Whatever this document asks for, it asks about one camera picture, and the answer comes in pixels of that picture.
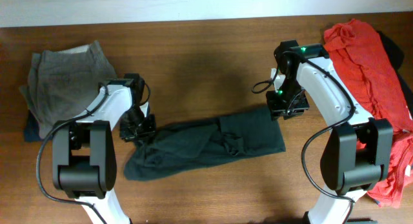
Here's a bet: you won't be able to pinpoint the dark green t-shirt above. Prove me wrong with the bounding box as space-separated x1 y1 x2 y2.
124 106 285 181

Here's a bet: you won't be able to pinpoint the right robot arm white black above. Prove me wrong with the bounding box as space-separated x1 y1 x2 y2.
263 40 393 223

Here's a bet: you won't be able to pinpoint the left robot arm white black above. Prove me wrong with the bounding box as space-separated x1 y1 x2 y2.
36 74 156 223

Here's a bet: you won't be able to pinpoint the grey folded pants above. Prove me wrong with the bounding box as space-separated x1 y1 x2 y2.
19 41 117 139

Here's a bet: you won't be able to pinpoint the navy folded garment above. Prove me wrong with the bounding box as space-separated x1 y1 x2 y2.
23 111 43 143

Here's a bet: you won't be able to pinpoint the black garment under red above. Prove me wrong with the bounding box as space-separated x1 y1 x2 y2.
378 31 412 114

